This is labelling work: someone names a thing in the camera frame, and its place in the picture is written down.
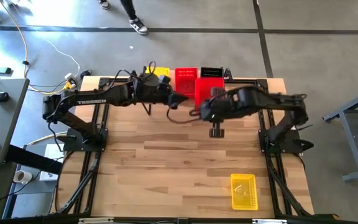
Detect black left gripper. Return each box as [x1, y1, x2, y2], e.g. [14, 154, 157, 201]
[158, 83, 189, 110]

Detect black support beam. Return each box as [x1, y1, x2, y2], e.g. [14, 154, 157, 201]
[4, 144, 64, 175]

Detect wooden shelf with black legs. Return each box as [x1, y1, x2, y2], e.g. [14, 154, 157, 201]
[139, 65, 227, 116]

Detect white cable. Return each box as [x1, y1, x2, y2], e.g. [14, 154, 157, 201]
[44, 37, 81, 77]

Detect black right base cable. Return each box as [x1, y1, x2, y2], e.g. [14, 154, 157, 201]
[290, 123, 313, 131]

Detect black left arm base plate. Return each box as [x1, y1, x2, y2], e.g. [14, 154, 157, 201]
[63, 129, 108, 152]

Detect silver bracket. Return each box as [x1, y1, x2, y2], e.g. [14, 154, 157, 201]
[78, 217, 115, 224]
[252, 218, 288, 224]

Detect grey-blue metal table frame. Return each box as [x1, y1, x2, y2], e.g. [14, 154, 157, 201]
[322, 86, 358, 183]

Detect white box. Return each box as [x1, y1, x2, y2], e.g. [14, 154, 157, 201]
[39, 142, 65, 182]

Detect black aluminium extrusion frame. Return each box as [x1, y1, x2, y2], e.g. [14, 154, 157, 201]
[54, 76, 315, 218]

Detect red plastic slotted basket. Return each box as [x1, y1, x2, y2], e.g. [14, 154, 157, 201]
[174, 67, 198, 100]
[194, 77, 226, 111]

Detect white mug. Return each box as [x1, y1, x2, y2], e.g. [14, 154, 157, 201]
[12, 170, 33, 185]

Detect pale yellow hose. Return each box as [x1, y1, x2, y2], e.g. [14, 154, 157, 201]
[26, 131, 68, 147]

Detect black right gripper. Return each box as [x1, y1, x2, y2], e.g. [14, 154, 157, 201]
[208, 88, 233, 108]

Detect black power adapter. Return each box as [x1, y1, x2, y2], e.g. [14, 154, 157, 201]
[79, 69, 94, 80]

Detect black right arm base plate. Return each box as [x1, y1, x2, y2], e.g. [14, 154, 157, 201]
[258, 129, 304, 155]

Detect black plastic slotted basket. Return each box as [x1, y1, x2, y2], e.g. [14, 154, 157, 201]
[200, 66, 224, 79]

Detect yellow plastic slotted basket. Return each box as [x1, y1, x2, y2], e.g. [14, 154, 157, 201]
[230, 173, 259, 212]
[145, 65, 171, 78]

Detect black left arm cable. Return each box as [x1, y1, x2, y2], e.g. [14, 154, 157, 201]
[165, 106, 202, 125]

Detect white power strip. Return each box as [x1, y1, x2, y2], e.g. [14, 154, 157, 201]
[64, 72, 78, 85]

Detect yellow cable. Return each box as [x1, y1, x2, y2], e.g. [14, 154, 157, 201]
[0, 0, 76, 95]

